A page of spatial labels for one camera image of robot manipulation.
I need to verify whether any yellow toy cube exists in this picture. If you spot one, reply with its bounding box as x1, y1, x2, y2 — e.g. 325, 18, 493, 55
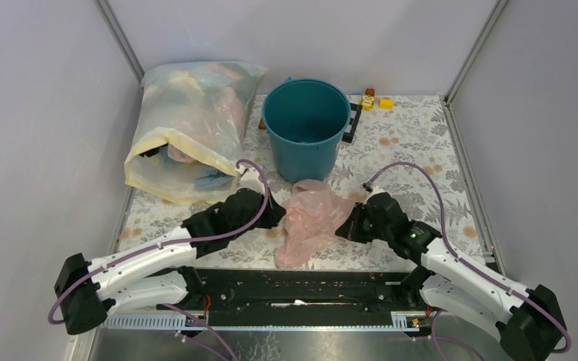
378, 98, 394, 110

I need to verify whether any large translucent bag of bags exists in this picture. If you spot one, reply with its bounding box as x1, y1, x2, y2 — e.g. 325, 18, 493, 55
124, 61, 266, 205

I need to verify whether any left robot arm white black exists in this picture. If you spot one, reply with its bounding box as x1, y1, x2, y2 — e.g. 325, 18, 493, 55
48, 188, 286, 335

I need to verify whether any floral patterned table mat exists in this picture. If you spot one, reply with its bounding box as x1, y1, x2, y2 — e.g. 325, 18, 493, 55
115, 94, 488, 274

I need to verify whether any purple cable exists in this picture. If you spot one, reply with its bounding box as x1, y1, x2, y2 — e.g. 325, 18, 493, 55
47, 159, 272, 361
362, 162, 573, 361

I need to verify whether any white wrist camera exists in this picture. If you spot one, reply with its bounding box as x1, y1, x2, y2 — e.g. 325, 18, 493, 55
236, 165, 266, 195
362, 183, 385, 200

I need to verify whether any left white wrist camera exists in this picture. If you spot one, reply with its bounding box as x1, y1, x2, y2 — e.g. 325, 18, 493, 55
236, 165, 266, 195

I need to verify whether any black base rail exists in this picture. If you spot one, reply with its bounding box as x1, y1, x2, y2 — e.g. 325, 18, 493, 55
175, 266, 431, 317

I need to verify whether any yellow toy figure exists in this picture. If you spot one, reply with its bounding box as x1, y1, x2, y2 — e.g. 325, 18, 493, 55
360, 94, 375, 111

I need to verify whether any pink plastic trash bag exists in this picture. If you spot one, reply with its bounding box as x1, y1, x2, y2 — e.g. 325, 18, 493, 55
275, 180, 355, 268

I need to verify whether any teal plastic trash bin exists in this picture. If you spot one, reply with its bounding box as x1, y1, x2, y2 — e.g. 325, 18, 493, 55
262, 78, 351, 183

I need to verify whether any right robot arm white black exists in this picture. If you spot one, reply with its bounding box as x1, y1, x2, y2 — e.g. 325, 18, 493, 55
336, 192, 567, 360

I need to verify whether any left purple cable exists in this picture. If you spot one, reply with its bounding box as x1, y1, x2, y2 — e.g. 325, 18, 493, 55
47, 159, 272, 361

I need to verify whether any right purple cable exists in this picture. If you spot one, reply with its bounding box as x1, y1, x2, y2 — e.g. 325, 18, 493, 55
362, 162, 573, 361

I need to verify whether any grey slotted cable duct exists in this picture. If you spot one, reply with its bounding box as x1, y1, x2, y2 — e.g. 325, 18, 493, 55
101, 306, 424, 332

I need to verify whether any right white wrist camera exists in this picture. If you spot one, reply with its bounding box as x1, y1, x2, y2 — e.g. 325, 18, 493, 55
362, 183, 385, 200

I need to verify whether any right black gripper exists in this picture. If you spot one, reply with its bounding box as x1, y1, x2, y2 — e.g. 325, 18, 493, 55
335, 202, 392, 244

